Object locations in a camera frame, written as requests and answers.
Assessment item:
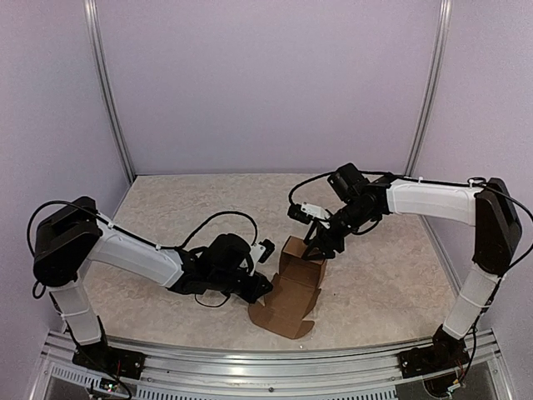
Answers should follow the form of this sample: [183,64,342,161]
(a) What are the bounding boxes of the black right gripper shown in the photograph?
[301,201,376,260]

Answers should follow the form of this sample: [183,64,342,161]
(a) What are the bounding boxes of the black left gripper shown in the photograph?
[210,269,274,305]

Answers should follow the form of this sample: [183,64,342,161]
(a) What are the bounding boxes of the brown cardboard paper box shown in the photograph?
[248,236,326,339]

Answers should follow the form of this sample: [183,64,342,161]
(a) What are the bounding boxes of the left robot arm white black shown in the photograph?
[26,196,275,371]

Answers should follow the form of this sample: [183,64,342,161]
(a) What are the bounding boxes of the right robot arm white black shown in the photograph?
[287,163,522,378]

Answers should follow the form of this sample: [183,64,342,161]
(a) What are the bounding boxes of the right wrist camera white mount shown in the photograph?
[287,202,331,224]

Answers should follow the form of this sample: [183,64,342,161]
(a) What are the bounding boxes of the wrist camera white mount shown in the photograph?
[287,202,331,224]
[241,239,275,276]

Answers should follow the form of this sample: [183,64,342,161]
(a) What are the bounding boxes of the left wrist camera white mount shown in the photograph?
[241,239,275,276]

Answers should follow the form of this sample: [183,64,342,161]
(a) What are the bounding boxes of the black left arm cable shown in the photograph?
[27,200,259,299]

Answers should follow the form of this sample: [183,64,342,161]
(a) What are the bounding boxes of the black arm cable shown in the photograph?
[27,200,259,299]
[288,169,533,268]

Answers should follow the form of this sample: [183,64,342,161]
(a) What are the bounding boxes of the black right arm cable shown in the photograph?
[288,169,533,268]

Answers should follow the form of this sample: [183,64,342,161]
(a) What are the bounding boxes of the front aluminium rail frame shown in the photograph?
[28,331,515,399]

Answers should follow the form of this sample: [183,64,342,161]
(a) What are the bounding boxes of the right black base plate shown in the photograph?
[397,344,470,378]

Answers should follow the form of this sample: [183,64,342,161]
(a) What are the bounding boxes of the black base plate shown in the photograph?
[68,317,147,380]
[397,344,470,378]

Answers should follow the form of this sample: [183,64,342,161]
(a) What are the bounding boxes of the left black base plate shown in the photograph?
[68,317,147,380]

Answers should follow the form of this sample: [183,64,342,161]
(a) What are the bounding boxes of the right aluminium frame post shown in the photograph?
[404,0,453,176]

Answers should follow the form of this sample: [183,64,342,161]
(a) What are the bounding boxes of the aluminium frame post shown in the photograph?
[83,0,137,185]
[404,0,453,176]

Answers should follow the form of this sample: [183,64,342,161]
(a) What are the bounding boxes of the left aluminium frame post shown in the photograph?
[83,0,137,185]

